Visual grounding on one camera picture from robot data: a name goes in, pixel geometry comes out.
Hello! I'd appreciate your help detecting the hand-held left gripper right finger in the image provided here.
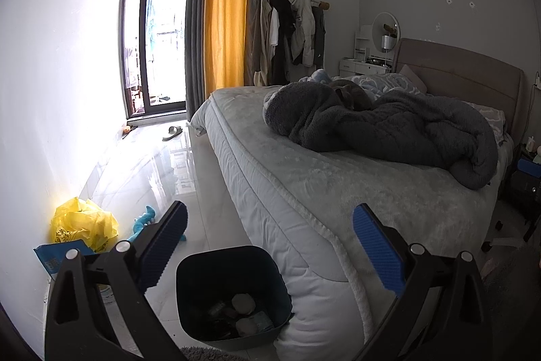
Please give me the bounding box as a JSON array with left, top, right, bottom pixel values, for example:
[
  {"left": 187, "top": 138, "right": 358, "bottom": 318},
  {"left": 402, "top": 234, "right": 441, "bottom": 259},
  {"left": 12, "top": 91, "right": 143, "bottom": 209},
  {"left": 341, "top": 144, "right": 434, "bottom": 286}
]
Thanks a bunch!
[{"left": 353, "top": 204, "right": 495, "bottom": 361}]

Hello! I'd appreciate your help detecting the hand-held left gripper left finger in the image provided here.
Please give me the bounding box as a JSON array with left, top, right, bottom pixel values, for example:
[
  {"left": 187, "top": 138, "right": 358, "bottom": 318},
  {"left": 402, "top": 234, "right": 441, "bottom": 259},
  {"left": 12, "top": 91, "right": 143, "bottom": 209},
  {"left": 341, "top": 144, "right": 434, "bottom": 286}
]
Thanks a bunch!
[{"left": 44, "top": 200, "right": 189, "bottom": 361}]

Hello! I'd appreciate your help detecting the dark trash bin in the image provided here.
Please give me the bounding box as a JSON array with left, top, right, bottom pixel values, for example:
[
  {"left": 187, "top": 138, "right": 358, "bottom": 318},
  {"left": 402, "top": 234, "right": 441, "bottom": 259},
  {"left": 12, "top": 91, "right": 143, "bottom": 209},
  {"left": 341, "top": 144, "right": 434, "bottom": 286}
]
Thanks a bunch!
[{"left": 175, "top": 245, "right": 294, "bottom": 353}]

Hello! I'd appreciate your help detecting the blue dinosaur toy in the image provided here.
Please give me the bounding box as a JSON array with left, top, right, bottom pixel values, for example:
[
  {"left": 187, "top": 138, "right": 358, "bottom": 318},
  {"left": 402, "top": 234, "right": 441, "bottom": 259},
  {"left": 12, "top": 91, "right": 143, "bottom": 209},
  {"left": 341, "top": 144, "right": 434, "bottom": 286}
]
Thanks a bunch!
[{"left": 129, "top": 205, "right": 187, "bottom": 245}]

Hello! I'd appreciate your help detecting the yellow plastic bag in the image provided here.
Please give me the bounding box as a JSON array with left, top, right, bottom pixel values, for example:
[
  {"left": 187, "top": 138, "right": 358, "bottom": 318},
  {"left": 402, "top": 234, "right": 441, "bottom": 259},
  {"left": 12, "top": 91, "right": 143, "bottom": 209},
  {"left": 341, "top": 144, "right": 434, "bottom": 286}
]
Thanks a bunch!
[{"left": 50, "top": 197, "right": 120, "bottom": 254}]

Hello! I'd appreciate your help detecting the bed with grey sheet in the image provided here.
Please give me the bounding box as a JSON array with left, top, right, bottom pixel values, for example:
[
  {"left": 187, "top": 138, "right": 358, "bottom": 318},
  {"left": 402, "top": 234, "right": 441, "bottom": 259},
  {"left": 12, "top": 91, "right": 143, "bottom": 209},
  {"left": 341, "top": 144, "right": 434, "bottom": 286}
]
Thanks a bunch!
[{"left": 190, "top": 86, "right": 514, "bottom": 361}]

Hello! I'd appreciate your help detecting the blue flat packet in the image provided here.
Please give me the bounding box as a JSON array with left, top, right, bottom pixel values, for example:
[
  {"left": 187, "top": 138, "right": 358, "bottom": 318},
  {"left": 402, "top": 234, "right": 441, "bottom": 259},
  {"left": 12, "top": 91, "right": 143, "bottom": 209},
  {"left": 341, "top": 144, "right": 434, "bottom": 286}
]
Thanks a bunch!
[{"left": 34, "top": 240, "right": 91, "bottom": 275}]

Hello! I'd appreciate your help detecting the grey fuzzy rug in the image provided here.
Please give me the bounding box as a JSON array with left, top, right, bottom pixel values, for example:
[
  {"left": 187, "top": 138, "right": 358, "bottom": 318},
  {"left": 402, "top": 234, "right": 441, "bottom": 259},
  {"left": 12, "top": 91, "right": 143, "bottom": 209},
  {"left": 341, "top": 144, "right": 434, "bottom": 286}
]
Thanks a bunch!
[{"left": 180, "top": 346, "right": 241, "bottom": 361}]

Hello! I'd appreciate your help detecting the grey fleece blanket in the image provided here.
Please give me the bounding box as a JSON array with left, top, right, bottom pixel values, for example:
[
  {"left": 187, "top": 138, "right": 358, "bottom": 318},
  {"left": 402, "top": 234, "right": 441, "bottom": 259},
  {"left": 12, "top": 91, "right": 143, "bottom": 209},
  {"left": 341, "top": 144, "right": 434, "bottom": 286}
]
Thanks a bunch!
[{"left": 262, "top": 81, "right": 498, "bottom": 190}]

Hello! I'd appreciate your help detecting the white chair base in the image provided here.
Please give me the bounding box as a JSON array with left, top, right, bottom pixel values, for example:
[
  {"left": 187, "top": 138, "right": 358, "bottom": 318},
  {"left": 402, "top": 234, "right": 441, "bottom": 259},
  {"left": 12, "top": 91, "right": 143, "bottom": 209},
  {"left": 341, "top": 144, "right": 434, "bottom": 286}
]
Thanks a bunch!
[{"left": 482, "top": 219, "right": 535, "bottom": 254}]

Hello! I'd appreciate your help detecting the dark bedside table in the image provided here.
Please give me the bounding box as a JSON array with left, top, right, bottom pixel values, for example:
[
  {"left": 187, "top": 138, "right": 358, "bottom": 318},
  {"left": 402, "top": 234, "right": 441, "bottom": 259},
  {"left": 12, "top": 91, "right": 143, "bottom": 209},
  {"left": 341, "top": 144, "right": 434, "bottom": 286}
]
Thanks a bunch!
[{"left": 505, "top": 145, "right": 541, "bottom": 218}]

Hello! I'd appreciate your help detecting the grey cat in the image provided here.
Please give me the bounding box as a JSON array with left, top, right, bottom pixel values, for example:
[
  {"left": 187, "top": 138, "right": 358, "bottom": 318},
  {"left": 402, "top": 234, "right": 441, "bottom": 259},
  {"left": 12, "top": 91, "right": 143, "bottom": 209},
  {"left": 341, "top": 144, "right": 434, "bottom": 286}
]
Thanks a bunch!
[{"left": 329, "top": 78, "right": 373, "bottom": 110}]

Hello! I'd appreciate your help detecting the blue patterned duvet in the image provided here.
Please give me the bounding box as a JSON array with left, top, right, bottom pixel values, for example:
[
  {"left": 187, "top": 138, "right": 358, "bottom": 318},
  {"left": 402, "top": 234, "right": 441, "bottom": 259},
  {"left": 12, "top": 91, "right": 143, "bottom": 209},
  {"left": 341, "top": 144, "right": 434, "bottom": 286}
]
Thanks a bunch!
[{"left": 298, "top": 69, "right": 505, "bottom": 133}]

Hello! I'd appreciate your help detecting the blue box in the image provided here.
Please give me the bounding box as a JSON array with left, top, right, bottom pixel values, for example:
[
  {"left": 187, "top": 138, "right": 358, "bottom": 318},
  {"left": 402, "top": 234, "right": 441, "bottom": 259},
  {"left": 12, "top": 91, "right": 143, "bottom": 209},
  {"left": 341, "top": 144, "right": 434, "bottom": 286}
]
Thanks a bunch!
[{"left": 518, "top": 158, "right": 541, "bottom": 178}]

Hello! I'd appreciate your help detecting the beige pillow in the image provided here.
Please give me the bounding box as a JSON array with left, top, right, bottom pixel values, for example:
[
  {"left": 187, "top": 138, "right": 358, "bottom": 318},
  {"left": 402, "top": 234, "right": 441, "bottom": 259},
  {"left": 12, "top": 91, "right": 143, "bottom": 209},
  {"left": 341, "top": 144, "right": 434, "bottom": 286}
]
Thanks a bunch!
[{"left": 399, "top": 64, "right": 427, "bottom": 93}]

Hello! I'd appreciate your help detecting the white dresser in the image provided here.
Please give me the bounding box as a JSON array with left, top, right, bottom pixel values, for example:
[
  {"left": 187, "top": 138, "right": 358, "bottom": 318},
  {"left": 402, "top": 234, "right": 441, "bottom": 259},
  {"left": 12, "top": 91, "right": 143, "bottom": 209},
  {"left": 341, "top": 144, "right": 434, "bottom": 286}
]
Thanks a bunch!
[{"left": 339, "top": 57, "right": 394, "bottom": 77}]

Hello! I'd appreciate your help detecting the beige bed headboard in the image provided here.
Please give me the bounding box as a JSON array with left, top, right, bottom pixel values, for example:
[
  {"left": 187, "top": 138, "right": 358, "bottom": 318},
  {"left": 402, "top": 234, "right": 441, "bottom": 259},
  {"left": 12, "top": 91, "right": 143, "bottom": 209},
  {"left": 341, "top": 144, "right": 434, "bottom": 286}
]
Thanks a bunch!
[{"left": 393, "top": 38, "right": 525, "bottom": 142}]

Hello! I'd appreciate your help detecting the white desk organizer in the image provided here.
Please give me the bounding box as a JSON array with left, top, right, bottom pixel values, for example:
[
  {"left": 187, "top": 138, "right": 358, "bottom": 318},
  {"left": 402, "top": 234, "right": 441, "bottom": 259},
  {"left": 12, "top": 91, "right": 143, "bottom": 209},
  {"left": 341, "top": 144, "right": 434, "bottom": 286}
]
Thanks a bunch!
[{"left": 355, "top": 29, "right": 375, "bottom": 61}]

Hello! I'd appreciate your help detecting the silver table lamp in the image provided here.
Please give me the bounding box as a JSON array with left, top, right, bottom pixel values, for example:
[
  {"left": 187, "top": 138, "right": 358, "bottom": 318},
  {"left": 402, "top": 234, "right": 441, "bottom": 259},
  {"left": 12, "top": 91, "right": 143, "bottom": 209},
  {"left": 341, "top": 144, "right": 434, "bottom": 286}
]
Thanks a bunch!
[{"left": 381, "top": 35, "right": 398, "bottom": 68}]

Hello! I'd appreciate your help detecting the glass balcony door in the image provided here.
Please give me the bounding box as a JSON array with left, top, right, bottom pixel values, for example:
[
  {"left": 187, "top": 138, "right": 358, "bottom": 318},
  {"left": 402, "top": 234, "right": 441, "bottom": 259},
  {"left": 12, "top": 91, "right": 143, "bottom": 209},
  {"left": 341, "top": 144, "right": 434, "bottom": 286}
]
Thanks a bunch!
[{"left": 120, "top": 0, "right": 195, "bottom": 118}]

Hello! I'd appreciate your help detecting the grey hanging garment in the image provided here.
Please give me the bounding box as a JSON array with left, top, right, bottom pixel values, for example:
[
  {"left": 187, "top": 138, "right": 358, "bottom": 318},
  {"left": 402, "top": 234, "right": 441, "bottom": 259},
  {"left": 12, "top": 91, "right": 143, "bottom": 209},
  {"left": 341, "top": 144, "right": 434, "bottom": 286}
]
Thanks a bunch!
[{"left": 312, "top": 6, "right": 328, "bottom": 68}]

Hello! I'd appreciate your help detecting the beige coat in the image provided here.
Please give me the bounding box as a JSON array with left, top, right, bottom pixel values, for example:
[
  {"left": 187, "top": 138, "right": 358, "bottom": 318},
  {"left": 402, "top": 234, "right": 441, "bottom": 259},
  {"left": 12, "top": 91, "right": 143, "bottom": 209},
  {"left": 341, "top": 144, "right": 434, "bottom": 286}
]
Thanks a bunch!
[{"left": 253, "top": 0, "right": 280, "bottom": 87}]

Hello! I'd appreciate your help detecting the round white mirror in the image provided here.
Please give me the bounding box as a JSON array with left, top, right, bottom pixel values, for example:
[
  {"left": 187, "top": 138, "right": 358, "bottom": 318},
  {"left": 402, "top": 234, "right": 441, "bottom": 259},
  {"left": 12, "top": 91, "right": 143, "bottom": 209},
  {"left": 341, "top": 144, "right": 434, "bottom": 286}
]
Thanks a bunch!
[{"left": 372, "top": 12, "right": 400, "bottom": 49}]

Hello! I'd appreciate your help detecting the white jacket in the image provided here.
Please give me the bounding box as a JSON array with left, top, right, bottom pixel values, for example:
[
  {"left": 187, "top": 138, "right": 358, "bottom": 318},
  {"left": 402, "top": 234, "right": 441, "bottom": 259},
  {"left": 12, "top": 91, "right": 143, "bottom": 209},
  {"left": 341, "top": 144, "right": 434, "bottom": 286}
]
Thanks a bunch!
[{"left": 285, "top": 0, "right": 315, "bottom": 68}]

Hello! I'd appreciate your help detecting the black garment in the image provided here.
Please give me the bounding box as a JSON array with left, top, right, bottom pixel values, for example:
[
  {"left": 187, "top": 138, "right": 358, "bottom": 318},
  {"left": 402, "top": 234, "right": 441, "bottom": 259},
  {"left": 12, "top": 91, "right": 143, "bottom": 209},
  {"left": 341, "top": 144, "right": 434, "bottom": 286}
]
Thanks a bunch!
[{"left": 269, "top": 0, "right": 299, "bottom": 85}]

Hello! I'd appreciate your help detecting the yellow curtain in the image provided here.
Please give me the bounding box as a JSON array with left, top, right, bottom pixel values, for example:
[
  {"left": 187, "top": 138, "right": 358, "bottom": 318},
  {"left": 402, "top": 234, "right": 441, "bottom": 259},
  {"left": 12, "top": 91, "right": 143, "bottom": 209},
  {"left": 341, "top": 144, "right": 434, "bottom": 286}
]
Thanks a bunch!
[{"left": 204, "top": 0, "right": 252, "bottom": 91}]

